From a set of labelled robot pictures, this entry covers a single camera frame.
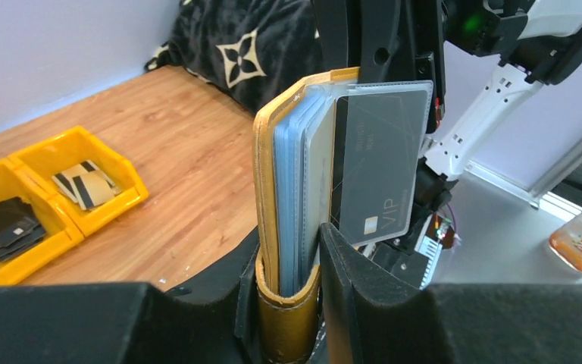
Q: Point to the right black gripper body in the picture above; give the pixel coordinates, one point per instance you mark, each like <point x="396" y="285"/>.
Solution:
<point x="388" y="41"/>

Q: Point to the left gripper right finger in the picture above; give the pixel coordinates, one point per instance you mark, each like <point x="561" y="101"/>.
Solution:
<point x="374" y="317"/>

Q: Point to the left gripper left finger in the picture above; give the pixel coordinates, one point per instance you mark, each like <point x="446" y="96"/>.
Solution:
<point x="206" y="319"/>

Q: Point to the yellow leather card holder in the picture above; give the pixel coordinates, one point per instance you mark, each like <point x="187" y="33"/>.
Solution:
<point x="297" y="168"/>

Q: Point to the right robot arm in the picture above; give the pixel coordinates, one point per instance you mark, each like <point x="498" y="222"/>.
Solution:
<point x="539" y="43"/>

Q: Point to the gold cards stack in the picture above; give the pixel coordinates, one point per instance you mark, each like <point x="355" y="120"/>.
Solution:
<point x="87" y="185"/>

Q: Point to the black cards stack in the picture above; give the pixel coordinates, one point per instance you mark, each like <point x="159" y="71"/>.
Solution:
<point x="20" y="229"/>

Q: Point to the black floral blanket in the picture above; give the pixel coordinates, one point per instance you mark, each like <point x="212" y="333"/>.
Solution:
<point x="250" y="50"/>

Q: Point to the right yellow bin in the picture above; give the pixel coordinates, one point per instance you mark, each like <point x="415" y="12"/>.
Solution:
<point x="42" y="160"/>

